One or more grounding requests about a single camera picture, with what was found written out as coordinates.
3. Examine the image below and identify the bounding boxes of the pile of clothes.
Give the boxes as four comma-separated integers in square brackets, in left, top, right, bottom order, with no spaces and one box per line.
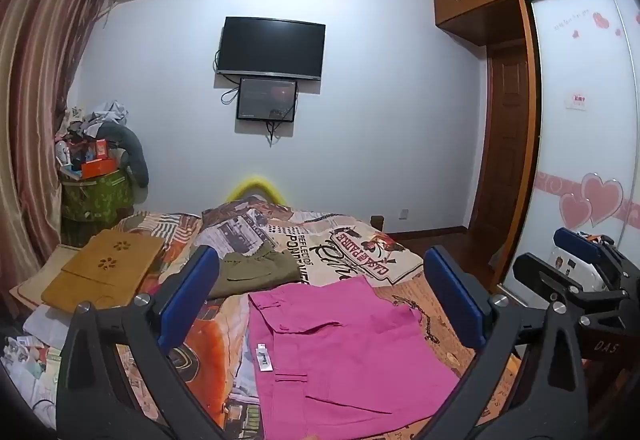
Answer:
[65,100,130,141]

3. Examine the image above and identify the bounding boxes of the small black wall monitor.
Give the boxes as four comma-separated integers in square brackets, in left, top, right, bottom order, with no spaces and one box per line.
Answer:
[236,77,299,123]

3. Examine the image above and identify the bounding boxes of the green storage box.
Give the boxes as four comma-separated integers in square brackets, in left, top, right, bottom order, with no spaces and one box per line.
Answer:
[60,169,133,223]

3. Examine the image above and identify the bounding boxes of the yellow curved rim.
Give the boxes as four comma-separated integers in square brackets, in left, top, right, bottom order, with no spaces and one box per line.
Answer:
[226,176,283,203]

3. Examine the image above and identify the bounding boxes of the white appliance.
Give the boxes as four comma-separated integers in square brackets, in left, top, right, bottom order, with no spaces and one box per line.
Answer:
[547,230,626,291]

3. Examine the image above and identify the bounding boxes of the pink pants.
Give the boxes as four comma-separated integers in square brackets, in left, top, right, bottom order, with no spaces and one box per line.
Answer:
[247,276,463,440]

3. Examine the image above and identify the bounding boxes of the printed blanket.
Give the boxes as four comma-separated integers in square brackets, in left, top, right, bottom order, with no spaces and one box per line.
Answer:
[112,200,531,440]

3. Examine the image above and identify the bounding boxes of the hanging monitor cable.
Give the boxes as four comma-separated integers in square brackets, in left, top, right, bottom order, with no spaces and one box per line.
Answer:
[265,120,293,148]

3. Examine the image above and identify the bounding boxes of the wooden lap desk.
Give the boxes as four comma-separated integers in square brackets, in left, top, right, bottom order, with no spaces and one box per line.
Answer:
[41,229,166,309]

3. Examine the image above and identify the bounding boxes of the olive green pants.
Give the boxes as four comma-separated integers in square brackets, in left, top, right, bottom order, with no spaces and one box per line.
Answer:
[207,247,303,299]

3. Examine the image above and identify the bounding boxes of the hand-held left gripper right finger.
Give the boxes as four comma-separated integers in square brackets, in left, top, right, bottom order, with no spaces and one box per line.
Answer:
[415,245,583,440]

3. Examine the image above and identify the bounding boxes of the white folded cloth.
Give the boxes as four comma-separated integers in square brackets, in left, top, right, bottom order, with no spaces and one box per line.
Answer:
[24,304,68,337]

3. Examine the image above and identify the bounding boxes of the striped curtain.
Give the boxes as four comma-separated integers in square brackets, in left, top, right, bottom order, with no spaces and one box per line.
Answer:
[0,0,121,275]

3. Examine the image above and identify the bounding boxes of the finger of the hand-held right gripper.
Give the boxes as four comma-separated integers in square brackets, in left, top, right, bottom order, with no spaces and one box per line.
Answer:
[514,252,628,321]
[552,227,621,265]

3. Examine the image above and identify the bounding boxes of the orange box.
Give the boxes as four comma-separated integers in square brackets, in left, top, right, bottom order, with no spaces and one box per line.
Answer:
[80,157,118,179]

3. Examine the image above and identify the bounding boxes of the black wall television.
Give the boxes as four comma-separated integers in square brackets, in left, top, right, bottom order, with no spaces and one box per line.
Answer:
[216,16,327,81]

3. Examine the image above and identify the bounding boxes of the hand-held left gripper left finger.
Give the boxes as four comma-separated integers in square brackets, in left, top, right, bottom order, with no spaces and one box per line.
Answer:
[56,245,226,440]

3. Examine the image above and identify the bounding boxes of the wooden door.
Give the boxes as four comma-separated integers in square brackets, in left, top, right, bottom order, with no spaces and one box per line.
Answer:
[475,44,533,231]

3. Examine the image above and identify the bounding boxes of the pile of papers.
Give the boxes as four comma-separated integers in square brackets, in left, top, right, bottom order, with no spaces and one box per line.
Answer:
[0,335,63,421]

